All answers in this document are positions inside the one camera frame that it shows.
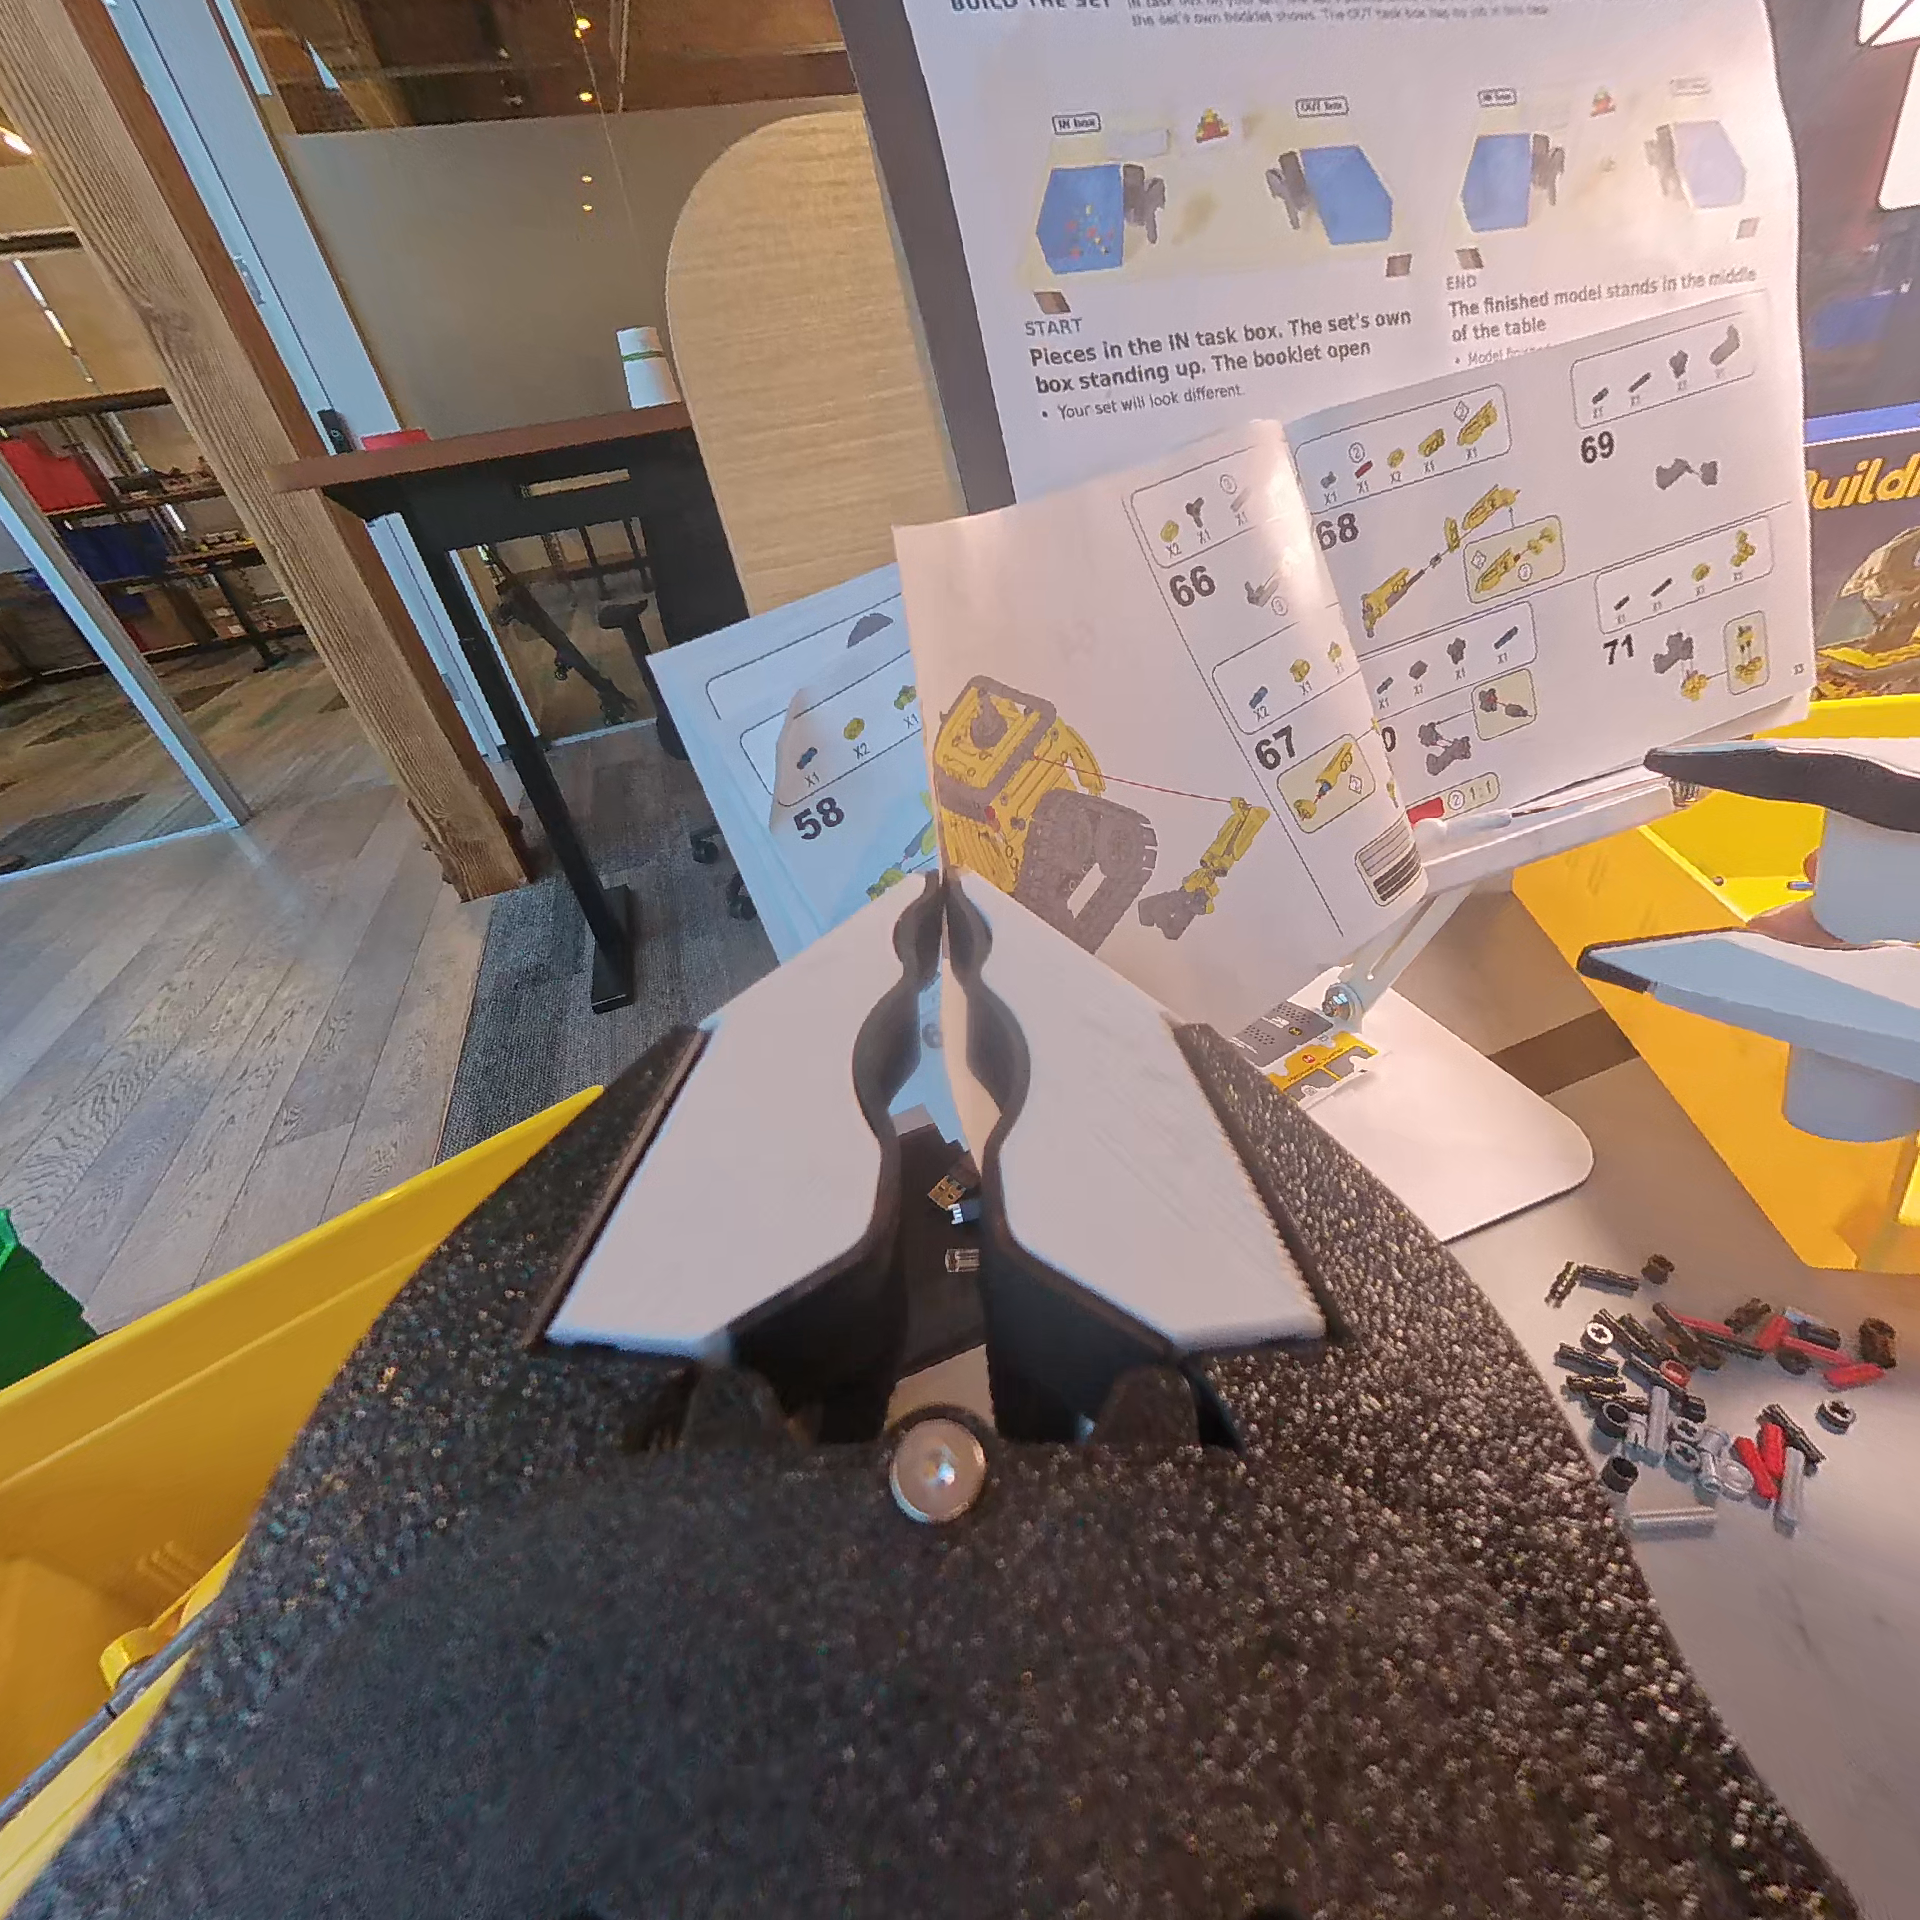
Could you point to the glass partition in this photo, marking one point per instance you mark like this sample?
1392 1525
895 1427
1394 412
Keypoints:
88 750

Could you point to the yellow grey sticker sheet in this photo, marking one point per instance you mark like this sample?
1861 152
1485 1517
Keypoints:
1304 1059

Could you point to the grey rug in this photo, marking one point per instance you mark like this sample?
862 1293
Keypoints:
523 1020

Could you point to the storage shelves with bins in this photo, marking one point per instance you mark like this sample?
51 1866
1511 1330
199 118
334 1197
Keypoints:
88 511

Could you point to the white printed task poster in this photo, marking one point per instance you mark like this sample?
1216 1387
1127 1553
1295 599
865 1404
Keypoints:
975 152

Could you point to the white metal book stand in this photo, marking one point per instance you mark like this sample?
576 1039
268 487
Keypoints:
1442 1141

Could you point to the pile of black red pegs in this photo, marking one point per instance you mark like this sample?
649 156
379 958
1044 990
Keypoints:
1666 1344

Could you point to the black table wooden top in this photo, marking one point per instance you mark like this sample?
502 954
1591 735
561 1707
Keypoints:
495 447

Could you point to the white instruction booklet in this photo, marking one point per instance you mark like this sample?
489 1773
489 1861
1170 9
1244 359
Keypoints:
1048 599

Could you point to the arched woven divider panel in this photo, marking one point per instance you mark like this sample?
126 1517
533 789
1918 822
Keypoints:
810 378

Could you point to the wooden pillar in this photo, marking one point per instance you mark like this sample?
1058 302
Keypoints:
302 525

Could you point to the yellow plastic bin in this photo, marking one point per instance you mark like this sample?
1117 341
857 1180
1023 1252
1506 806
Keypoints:
225 1381
1681 1020

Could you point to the white cylinder container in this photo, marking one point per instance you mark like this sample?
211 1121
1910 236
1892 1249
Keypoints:
649 366

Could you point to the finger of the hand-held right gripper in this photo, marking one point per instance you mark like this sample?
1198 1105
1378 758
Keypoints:
1799 990
1870 878

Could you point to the blue robot kit box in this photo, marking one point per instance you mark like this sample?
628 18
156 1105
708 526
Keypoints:
1870 599

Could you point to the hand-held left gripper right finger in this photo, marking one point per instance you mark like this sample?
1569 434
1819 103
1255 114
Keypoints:
1123 1170

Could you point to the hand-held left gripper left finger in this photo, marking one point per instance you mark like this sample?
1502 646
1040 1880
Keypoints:
765 1170

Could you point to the green plastic bin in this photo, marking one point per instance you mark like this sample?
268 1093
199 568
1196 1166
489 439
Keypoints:
37 1306

